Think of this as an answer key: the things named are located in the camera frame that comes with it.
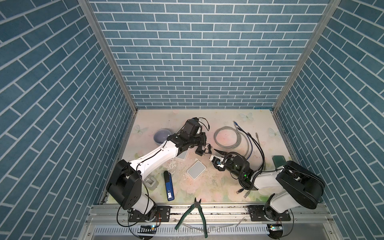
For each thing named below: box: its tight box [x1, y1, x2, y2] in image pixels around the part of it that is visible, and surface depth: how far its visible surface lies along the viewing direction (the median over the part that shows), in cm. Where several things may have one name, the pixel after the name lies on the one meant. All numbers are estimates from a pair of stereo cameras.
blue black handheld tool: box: [163, 170, 175, 202], surface depth 82 cm
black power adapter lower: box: [195, 144, 205, 157], surface depth 96 cm
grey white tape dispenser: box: [144, 175, 159, 191], surface depth 83 cm
